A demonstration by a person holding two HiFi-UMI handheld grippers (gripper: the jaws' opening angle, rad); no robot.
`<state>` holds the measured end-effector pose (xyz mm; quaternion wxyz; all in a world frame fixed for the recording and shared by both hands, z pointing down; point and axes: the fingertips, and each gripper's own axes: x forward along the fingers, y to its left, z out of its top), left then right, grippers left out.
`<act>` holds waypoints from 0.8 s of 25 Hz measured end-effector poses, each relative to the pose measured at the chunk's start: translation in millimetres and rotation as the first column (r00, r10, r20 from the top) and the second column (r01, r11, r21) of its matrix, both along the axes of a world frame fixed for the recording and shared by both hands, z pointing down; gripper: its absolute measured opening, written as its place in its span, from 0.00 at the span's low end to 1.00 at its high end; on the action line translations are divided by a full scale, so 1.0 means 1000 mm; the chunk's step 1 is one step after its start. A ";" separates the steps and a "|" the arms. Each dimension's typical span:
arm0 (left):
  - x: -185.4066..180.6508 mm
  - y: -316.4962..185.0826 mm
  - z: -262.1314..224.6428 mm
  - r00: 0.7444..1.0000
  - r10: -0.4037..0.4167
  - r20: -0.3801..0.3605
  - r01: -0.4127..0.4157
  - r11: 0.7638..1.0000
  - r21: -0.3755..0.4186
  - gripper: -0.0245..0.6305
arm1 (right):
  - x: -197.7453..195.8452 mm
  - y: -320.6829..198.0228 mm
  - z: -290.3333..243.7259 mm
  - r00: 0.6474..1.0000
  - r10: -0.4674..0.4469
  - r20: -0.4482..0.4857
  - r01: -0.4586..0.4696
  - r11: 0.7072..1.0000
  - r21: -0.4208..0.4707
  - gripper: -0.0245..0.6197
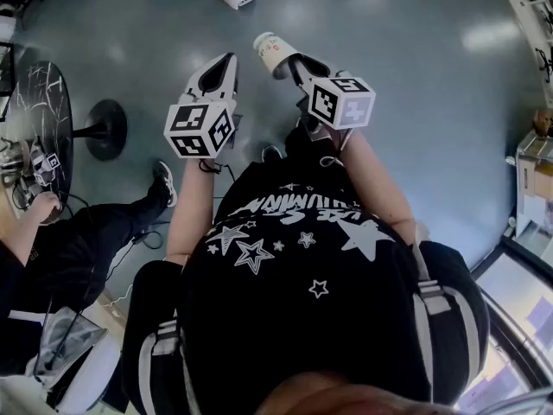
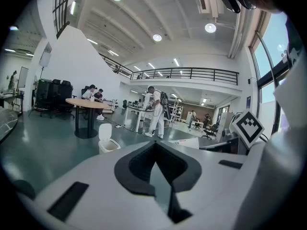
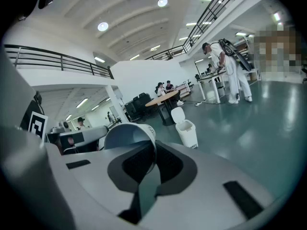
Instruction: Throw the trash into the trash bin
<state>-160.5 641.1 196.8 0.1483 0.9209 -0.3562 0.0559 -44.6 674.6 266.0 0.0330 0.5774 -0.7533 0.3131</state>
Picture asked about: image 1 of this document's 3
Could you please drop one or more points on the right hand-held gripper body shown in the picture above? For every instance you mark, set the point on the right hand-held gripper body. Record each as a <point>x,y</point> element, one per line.
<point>341,102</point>

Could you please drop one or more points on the round black marble table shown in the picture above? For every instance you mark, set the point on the round black marble table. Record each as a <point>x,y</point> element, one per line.
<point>39,110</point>

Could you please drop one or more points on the person's left black shoe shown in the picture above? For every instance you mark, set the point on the person's left black shoe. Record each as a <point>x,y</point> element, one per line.
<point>272,154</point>

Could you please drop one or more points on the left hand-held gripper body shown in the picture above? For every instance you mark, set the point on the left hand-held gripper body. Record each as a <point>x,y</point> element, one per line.
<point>190,123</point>

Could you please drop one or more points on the person's black trousers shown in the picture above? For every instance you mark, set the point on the person's black trousers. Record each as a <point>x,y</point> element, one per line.
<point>302,154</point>

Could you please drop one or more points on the white paper cup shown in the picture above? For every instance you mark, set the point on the white paper cup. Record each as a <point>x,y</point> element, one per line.
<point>274,54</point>

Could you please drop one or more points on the glass door with black frame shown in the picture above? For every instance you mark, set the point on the glass door with black frame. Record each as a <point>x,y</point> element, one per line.
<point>518,292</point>

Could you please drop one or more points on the idle hand-held gripper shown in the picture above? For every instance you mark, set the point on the idle hand-held gripper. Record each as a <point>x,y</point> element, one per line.
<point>45,162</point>

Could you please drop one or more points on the black pedestal table base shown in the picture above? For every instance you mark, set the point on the black pedestal table base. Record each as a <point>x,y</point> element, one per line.
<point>106,130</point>

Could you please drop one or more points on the person's left forearm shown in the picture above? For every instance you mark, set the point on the person's left forearm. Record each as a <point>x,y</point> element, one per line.
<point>190,206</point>

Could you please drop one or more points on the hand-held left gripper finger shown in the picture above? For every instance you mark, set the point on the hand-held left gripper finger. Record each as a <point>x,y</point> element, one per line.
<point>196,80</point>
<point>233,80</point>

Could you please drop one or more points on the white long workbench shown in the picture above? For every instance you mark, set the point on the white long workbench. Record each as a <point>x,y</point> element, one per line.
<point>523,11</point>

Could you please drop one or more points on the person's black star-print shirt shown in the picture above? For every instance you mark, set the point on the person's black star-print shirt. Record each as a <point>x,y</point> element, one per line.
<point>302,301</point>

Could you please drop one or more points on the clear plastic bag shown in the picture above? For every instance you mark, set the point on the clear plastic bag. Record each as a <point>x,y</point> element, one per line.
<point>69,340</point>

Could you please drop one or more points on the brown lumpy object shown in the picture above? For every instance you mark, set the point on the brown lumpy object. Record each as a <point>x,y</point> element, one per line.
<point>543,121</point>

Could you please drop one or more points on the white cabinet with cardboard boxes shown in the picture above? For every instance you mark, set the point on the white cabinet with cardboard boxes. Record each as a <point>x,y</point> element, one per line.
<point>535,180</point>

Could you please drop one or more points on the person's right forearm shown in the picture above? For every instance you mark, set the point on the person's right forearm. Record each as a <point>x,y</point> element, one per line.
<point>376,180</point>

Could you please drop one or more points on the shiny metal pot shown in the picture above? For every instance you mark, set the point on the shiny metal pot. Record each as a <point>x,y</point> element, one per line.
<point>12,162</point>

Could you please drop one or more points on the black office chair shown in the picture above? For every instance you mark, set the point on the black office chair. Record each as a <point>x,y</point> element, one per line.
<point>545,63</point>

